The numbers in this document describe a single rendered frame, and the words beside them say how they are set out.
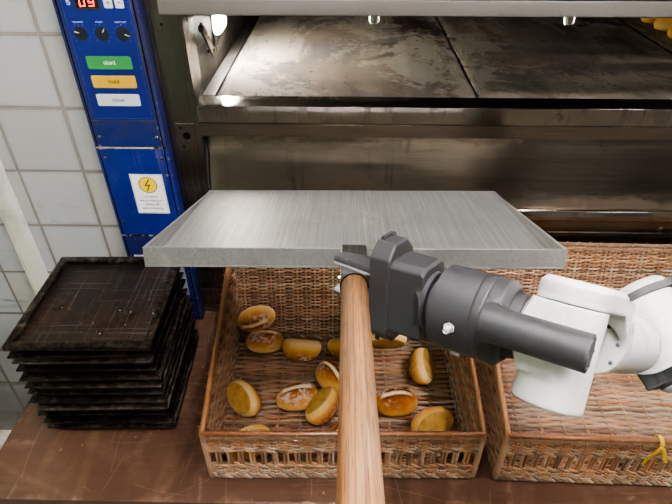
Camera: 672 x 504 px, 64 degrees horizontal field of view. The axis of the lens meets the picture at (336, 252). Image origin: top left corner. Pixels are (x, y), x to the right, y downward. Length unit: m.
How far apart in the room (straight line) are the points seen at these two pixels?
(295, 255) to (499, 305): 0.29
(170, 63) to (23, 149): 0.42
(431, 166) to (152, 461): 0.89
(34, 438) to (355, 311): 1.01
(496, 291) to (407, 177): 0.76
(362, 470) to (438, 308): 0.22
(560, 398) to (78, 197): 1.18
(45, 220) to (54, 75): 0.39
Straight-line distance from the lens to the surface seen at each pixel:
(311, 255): 0.70
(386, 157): 1.25
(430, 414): 1.21
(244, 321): 1.37
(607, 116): 1.31
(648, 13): 1.09
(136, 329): 1.15
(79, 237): 1.51
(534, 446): 1.16
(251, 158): 1.27
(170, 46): 1.20
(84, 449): 1.35
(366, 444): 0.38
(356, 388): 0.43
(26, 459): 1.39
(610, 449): 1.21
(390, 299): 0.59
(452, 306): 0.54
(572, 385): 0.53
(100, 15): 1.19
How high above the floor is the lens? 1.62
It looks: 37 degrees down
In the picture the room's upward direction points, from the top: straight up
